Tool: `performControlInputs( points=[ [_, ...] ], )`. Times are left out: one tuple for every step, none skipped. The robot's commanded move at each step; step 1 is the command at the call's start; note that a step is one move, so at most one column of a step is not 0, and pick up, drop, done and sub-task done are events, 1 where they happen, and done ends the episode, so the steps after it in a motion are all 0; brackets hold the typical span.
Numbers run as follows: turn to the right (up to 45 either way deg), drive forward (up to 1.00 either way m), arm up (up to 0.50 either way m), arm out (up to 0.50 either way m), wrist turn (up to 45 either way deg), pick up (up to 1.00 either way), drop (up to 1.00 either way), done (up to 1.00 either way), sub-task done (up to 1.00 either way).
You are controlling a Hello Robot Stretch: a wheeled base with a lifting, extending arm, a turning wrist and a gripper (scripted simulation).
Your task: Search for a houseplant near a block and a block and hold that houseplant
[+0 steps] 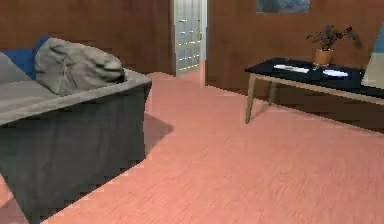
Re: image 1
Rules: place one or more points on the houseplant in orange pot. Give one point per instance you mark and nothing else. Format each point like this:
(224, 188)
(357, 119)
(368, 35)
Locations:
(325, 46)

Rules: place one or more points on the white panelled room door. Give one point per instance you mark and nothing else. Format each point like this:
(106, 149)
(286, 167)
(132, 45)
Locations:
(188, 35)

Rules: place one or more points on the white flat remote control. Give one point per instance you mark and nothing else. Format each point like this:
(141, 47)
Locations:
(291, 68)

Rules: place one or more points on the grey bed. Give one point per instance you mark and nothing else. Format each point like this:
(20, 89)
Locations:
(73, 133)

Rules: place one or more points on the black top wooden table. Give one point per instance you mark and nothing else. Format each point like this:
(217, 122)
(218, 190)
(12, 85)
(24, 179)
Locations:
(310, 78)

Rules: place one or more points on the grey crumpled pillow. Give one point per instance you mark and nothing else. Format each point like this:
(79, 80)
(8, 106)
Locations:
(75, 68)

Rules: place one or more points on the blue framed picture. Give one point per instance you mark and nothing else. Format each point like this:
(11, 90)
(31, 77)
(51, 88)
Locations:
(283, 6)

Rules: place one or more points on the white flat oval object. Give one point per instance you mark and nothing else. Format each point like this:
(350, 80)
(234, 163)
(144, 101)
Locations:
(335, 73)

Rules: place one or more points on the blue pillow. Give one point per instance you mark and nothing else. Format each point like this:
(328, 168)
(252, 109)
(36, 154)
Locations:
(24, 60)

